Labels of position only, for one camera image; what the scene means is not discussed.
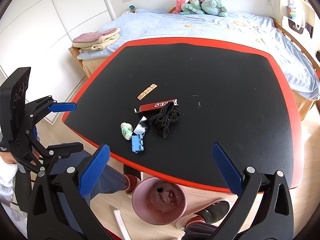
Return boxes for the person's leg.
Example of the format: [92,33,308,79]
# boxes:
[50,152,128,240]
[184,221,225,240]

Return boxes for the black mesh cloth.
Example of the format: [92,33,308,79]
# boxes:
[149,102,181,139]

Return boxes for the pink waste bin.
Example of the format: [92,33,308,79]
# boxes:
[132,177,187,225]

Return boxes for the green plush bear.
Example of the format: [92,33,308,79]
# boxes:
[201,0,228,17]

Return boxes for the bed with blue sheet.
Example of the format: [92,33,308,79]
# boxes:
[69,7,320,122]

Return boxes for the pink plush toy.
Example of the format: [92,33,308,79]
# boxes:
[172,0,194,14]

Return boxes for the crumpled grey paper wad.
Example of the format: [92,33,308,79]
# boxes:
[154,186,175,209]

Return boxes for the white stick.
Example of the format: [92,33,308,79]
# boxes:
[114,209,130,240]

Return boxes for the beige ridged wooden strip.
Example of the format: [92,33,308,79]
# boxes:
[137,84,158,100]

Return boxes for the person's right leg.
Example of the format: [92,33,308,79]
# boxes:
[184,221,225,240]

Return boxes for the white wardrobe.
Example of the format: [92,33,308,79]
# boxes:
[0,0,117,125]

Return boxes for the long red box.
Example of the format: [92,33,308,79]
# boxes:
[134,99,180,114]

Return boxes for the striped green white plush toy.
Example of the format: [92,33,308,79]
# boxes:
[180,0,204,15]

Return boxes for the dark table leg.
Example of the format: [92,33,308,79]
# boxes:
[124,164,142,180]

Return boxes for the blue small box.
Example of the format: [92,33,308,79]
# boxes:
[131,134,145,153]

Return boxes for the folded beige towel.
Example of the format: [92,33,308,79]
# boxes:
[72,32,120,53]

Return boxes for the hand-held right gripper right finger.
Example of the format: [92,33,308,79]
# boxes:
[212,142,294,240]

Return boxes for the rainbow hanging bag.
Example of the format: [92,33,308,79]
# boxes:
[287,5,298,19]

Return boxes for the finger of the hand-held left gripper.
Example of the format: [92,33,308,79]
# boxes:
[17,129,84,173]
[24,95,77,130]

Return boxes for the person's left hand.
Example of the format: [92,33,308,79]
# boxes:
[0,152,17,166]

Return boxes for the white green tissue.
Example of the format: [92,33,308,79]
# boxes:
[120,122,133,140]

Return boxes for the black shoe with pink sole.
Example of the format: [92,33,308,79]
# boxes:
[176,199,230,230]

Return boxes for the white shelf unit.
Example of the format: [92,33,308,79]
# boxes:
[277,0,320,63]

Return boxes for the red-brown slipper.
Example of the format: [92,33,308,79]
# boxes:
[124,174,142,193]

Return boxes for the folded pink towel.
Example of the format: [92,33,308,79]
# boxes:
[72,28,121,43]

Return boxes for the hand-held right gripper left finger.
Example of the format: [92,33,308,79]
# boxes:
[27,144,118,240]

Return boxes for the person's left leg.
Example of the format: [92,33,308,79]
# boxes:
[50,152,128,240]

